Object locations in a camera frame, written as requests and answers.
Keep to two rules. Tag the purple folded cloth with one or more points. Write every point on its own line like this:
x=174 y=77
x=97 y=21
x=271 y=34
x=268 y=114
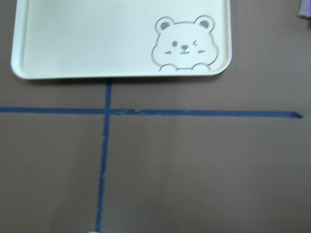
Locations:
x=305 y=9

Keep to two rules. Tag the cream bear serving tray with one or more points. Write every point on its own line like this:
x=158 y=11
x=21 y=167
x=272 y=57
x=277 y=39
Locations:
x=121 y=38

